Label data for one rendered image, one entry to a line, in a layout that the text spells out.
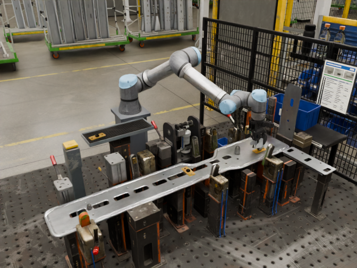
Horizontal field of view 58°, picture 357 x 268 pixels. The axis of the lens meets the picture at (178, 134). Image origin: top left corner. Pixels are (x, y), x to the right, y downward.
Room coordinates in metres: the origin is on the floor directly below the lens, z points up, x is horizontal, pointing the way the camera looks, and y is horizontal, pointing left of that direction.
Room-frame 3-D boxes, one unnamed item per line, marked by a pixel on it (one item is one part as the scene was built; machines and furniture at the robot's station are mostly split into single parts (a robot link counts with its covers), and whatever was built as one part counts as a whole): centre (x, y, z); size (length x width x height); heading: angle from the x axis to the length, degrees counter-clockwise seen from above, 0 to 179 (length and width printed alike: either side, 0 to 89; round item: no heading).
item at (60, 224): (1.39, -0.04, 1.00); 1.38 x 0.22 x 0.02; 123
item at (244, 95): (1.64, -0.33, 1.32); 0.11 x 0.11 x 0.08; 53
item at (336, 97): (1.88, -0.96, 1.30); 0.23 x 0.02 x 0.31; 33
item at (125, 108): (1.98, 0.32, 1.15); 0.15 x 0.15 x 0.10
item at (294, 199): (1.58, -0.68, 0.84); 0.11 x 0.06 x 0.29; 33
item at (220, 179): (1.30, -0.20, 0.87); 0.12 x 0.09 x 0.35; 33
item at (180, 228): (1.36, 0.02, 0.84); 0.17 x 0.06 x 0.29; 33
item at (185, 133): (1.63, -0.02, 0.94); 0.18 x 0.13 x 0.49; 123
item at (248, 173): (1.41, -0.37, 0.84); 0.11 x 0.08 x 0.29; 33
